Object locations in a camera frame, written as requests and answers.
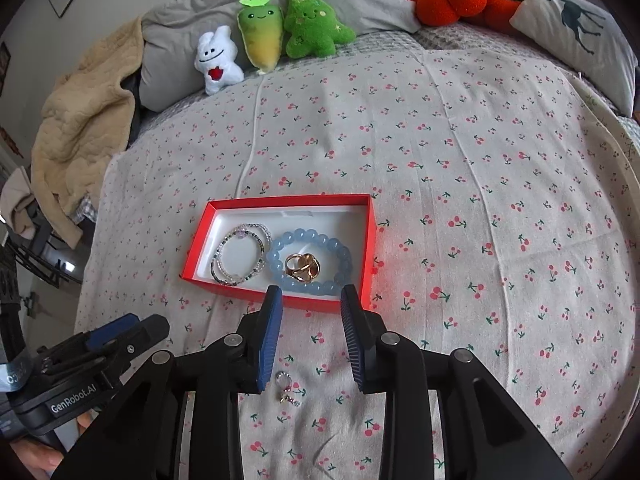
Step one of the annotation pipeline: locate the cherry print bed sheet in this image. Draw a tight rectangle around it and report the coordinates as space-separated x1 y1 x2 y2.
76 48 639 479

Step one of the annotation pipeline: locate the red open gift box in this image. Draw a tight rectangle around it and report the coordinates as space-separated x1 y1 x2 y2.
180 194 376 312

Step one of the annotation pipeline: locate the green carrot plush toy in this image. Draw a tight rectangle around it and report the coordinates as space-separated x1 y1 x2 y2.
236 0 284 75

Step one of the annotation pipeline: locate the light blue bead bracelet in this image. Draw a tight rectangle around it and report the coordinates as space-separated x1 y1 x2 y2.
266 227 354 297

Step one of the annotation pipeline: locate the white ghost plush toy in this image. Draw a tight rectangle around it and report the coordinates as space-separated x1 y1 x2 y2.
194 25 244 96

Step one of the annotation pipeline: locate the orange pumpkin plush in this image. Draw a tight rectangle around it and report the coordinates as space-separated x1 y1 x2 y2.
409 0 524 36

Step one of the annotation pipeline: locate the gold knot ring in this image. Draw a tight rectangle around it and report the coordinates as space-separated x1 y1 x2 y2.
283 251 321 283

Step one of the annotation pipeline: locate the green tree plush toy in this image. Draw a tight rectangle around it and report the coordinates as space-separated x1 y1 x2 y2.
284 0 357 60

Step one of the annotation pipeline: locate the white deer print pillow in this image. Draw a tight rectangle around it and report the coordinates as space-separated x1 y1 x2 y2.
510 0 638 117

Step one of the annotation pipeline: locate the silver rhinestone bracelet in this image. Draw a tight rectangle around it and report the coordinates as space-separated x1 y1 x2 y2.
209 221 272 287

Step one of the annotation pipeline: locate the operator hand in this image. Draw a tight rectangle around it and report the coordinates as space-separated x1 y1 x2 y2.
8 410 97 480

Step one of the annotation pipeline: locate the beige quilted blanket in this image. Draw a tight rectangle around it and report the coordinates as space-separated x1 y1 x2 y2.
30 18 144 248

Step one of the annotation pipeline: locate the silver hoop charm earring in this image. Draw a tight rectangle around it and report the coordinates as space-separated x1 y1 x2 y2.
274 370 300 406

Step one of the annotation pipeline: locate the grey pillow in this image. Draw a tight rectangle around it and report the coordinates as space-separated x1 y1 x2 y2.
138 0 422 114

